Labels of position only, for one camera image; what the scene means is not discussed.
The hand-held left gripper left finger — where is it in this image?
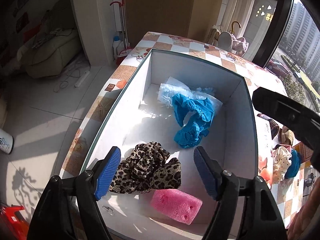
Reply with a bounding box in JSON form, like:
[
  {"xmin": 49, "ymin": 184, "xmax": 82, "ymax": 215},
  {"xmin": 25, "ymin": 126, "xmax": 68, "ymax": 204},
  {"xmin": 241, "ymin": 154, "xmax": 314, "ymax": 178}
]
[{"xmin": 26, "ymin": 146, "xmax": 122, "ymax": 240}]

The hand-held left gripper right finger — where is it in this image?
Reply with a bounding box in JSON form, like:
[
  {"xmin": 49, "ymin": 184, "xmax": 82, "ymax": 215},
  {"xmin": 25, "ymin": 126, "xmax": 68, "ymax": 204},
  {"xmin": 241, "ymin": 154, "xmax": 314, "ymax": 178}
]
[{"xmin": 193, "ymin": 146, "xmax": 288, "ymax": 240}]

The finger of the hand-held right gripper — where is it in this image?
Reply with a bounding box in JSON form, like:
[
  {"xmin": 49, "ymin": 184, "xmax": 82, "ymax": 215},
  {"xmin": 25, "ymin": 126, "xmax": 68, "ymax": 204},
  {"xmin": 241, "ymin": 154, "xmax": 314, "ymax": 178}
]
[{"xmin": 252, "ymin": 87, "xmax": 320, "ymax": 155}]

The dark brown scrunchie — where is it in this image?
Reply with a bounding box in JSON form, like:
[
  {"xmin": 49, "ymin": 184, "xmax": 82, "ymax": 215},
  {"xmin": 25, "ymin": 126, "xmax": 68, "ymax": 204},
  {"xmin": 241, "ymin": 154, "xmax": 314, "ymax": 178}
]
[{"xmin": 257, "ymin": 113, "xmax": 280, "ymax": 138}]

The tan knit scrunchie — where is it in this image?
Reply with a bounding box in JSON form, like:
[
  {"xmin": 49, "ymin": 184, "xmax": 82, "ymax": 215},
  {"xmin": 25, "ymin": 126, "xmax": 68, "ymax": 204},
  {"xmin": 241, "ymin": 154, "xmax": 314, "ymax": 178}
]
[{"xmin": 278, "ymin": 127, "xmax": 296, "ymax": 146}]

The grey-green cardboard storage box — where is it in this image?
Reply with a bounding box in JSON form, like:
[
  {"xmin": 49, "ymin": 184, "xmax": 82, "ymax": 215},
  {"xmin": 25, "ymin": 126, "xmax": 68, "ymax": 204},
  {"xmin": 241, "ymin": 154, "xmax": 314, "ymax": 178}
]
[{"xmin": 80, "ymin": 48, "xmax": 259, "ymax": 240}]

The leopard print scrunchie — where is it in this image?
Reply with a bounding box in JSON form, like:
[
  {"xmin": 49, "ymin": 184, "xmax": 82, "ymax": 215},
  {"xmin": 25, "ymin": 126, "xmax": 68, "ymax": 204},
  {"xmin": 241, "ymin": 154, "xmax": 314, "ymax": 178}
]
[{"xmin": 107, "ymin": 142, "xmax": 182, "ymax": 195}]

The blue mesh scrunchie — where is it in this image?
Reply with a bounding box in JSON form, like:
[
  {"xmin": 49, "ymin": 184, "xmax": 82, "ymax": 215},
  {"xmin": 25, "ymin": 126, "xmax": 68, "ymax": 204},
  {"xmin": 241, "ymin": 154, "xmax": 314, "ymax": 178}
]
[
  {"xmin": 171, "ymin": 93, "xmax": 215, "ymax": 149},
  {"xmin": 284, "ymin": 149, "xmax": 302, "ymax": 179}
]

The pink foam sponge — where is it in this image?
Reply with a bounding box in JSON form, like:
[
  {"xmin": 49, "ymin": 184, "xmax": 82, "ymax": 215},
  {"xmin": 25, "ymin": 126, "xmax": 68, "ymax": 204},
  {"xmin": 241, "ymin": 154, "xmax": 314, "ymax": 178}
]
[{"xmin": 150, "ymin": 189, "xmax": 203, "ymax": 225}]

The white polka dot scrunchie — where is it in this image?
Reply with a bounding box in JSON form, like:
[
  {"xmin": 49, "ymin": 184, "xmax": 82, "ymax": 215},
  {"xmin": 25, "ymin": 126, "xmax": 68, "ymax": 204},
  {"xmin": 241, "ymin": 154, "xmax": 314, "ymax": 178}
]
[{"xmin": 272, "ymin": 146, "xmax": 293, "ymax": 184}]

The light blue fluffy scrunchie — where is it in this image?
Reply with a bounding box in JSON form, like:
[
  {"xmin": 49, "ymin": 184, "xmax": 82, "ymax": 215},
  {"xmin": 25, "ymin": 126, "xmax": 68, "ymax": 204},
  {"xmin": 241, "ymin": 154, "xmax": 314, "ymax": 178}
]
[{"xmin": 157, "ymin": 76, "xmax": 223, "ymax": 115}]

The person's right forearm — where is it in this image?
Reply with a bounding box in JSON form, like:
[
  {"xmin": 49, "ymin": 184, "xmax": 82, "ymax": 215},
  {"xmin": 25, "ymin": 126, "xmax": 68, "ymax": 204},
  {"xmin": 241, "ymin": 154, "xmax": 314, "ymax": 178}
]
[{"xmin": 287, "ymin": 186, "xmax": 320, "ymax": 240}]

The orange and pink carton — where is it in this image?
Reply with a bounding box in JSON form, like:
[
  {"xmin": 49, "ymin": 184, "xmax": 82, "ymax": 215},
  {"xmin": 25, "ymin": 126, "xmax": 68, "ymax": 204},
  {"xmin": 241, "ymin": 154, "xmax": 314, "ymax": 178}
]
[{"xmin": 292, "ymin": 141, "xmax": 314, "ymax": 164}]

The floral printed tissue box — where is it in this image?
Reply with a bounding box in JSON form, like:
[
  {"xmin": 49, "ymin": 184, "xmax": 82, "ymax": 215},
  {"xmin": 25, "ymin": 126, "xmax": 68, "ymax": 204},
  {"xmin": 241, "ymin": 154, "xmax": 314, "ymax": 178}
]
[{"xmin": 256, "ymin": 115, "xmax": 275, "ymax": 187}]

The white power strip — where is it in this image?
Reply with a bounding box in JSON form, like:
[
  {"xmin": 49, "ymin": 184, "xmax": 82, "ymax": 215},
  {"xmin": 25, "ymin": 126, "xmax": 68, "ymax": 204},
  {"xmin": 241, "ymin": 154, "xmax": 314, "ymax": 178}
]
[{"xmin": 74, "ymin": 70, "xmax": 90, "ymax": 88}]

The white printed trash bin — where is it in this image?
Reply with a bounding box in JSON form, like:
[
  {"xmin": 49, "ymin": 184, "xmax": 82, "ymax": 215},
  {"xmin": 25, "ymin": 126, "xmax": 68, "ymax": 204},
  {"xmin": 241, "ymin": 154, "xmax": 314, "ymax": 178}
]
[{"xmin": 0, "ymin": 129, "xmax": 15, "ymax": 154}]

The red plastic stool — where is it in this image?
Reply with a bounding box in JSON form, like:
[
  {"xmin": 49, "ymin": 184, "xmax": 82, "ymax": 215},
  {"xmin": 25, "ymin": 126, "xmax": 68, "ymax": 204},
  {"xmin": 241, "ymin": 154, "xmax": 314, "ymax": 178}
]
[{"xmin": 0, "ymin": 204, "xmax": 29, "ymax": 240}]

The cream curtain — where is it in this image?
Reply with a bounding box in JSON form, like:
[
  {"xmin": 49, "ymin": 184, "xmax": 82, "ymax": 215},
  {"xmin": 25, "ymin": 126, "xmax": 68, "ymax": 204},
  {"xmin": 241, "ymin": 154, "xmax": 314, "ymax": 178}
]
[{"xmin": 216, "ymin": 0, "xmax": 259, "ymax": 48}]

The white detergent bottle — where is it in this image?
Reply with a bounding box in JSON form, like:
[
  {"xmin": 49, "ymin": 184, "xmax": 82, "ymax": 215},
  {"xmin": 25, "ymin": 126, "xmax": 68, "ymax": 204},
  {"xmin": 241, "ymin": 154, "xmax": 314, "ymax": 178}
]
[{"xmin": 112, "ymin": 35, "xmax": 124, "ymax": 57}]

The beige sofa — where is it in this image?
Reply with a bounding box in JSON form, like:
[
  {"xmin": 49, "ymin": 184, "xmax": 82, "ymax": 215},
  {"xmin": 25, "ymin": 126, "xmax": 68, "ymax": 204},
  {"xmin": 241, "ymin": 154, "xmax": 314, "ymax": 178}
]
[{"xmin": 24, "ymin": 27, "xmax": 83, "ymax": 78}]

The brown wooden door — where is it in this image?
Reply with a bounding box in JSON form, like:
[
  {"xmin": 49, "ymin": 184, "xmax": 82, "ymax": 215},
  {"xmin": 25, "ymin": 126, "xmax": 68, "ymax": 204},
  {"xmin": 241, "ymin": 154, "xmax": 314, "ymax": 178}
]
[{"xmin": 124, "ymin": 0, "xmax": 224, "ymax": 42}]

